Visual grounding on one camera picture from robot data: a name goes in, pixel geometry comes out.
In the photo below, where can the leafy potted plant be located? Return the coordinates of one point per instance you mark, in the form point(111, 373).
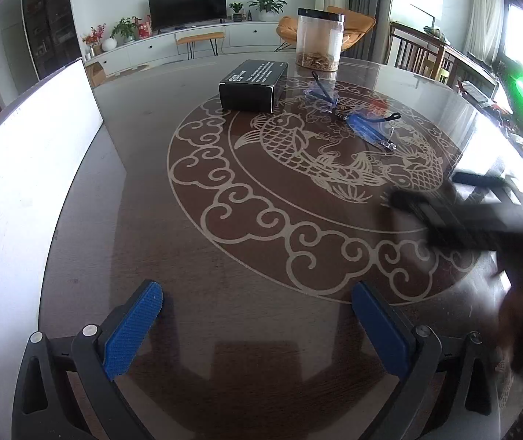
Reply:
point(125, 27)

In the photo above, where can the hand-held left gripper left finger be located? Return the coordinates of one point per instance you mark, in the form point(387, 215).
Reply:
point(128, 330)

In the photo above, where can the clear jar with black lid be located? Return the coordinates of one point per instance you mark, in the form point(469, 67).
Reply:
point(320, 36)

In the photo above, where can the white tv cabinet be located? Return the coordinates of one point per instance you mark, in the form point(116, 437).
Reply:
point(160, 46)

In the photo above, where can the person's right hand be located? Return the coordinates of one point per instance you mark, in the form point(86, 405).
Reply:
point(515, 325)

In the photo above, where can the black television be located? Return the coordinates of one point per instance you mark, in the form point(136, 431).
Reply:
point(187, 5)

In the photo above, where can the orange lounge chair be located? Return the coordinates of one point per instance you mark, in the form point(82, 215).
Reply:
point(357, 25)

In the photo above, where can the dark glass display cabinet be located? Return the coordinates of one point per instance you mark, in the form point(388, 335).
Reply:
point(50, 18)

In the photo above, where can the red flowers in white vase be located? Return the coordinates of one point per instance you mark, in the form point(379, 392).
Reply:
point(98, 39)

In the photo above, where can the small green potted plant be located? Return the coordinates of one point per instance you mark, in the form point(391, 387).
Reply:
point(237, 11)

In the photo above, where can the brown cardboard box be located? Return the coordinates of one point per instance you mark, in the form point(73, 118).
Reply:
point(96, 73)

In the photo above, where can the wooden dining chair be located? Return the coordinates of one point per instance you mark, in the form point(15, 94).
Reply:
point(415, 52)

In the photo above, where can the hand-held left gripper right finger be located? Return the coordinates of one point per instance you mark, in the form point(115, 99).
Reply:
point(380, 325)

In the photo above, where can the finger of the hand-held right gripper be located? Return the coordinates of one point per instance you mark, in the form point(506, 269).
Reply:
point(449, 220)
point(481, 179)

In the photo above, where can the black cardboard box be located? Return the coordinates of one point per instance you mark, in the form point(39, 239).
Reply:
point(252, 85)

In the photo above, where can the orange bench with hairpin legs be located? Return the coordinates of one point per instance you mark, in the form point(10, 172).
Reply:
point(199, 37)

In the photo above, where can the blue clear safety glasses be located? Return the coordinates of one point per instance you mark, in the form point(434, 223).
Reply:
point(364, 128)

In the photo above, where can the large green potted plant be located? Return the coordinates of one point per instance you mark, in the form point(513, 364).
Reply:
point(266, 3)

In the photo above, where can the red gift box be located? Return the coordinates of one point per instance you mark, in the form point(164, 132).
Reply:
point(144, 27)

